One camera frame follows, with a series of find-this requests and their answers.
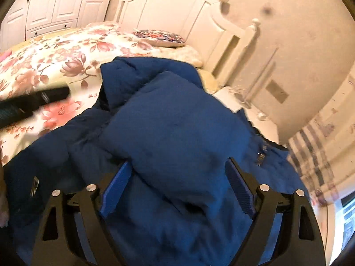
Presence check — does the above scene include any white wooden headboard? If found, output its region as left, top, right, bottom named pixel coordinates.
left=114, top=0, right=261, bottom=86

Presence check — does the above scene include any striped curtain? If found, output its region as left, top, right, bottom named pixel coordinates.
left=287, top=66, right=355, bottom=208

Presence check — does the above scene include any wall switch plate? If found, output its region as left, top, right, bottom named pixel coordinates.
left=266, top=80, right=289, bottom=104

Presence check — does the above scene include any floral quilt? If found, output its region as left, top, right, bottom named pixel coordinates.
left=0, top=22, right=203, bottom=167

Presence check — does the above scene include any white nightstand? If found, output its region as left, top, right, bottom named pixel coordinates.
left=213, top=86, right=279, bottom=145

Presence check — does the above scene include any yellow bedsheet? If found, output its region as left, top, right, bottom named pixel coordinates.
left=197, top=69, right=223, bottom=95

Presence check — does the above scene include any blue puffer jacket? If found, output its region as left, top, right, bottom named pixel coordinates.
left=3, top=56, right=308, bottom=266

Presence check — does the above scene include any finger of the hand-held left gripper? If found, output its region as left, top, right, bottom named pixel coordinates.
left=0, top=86, right=70, bottom=129

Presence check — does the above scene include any white wardrobe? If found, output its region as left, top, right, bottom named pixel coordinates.
left=0, top=0, right=120, bottom=52

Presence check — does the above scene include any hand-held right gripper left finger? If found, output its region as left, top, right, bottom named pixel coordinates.
left=30, top=160, right=134, bottom=266

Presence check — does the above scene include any patterned pillow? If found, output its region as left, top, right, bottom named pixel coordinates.
left=132, top=28, right=186, bottom=47

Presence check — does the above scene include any white wall conduit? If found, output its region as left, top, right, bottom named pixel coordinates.
left=246, top=47, right=278, bottom=104

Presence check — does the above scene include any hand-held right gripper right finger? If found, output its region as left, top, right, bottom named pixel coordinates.
left=225, top=157, right=326, bottom=266

